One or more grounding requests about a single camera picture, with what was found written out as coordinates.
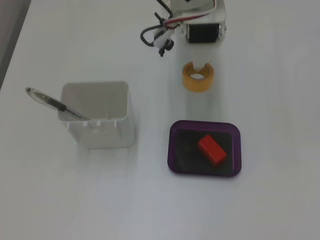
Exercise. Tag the white plastic pen holder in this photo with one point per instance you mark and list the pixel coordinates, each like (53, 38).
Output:
(110, 135)

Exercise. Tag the black ballpoint pen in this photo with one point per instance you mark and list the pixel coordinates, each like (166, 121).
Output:
(50, 101)

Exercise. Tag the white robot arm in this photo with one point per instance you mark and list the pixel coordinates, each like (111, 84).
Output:
(190, 3)

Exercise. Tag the purple metal tray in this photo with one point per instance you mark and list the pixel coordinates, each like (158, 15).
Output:
(172, 150)

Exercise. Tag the yellow tape roll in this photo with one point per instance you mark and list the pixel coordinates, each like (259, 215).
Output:
(197, 85)

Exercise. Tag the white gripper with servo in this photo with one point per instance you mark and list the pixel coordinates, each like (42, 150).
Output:
(203, 33)

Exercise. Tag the black mat lining tray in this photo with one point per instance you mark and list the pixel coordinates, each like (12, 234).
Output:
(185, 155)

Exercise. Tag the red rectangular block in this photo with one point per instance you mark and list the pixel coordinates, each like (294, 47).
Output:
(212, 151)

